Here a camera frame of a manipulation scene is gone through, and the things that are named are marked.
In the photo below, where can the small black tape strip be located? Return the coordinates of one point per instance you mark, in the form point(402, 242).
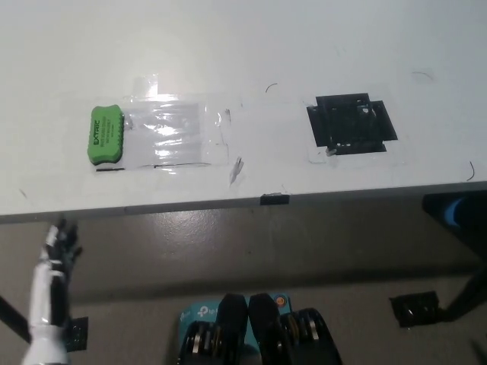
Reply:
point(274, 199)

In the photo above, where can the green whiteboard eraser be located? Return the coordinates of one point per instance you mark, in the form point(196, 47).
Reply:
point(106, 135)

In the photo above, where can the clear plastic sheet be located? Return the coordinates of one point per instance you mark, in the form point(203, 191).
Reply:
point(171, 129)

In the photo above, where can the black blue desk bracket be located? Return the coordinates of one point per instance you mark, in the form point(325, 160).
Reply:
point(456, 211)

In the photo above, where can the black desk leg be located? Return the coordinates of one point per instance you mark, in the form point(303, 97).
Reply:
point(13, 315)
point(470, 292)

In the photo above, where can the teal router box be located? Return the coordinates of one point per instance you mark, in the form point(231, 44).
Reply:
point(198, 311)

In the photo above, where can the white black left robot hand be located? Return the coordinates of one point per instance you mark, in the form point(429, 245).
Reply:
point(42, 296)

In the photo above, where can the black tape square patch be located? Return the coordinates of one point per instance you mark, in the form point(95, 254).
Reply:
point(350, 125)

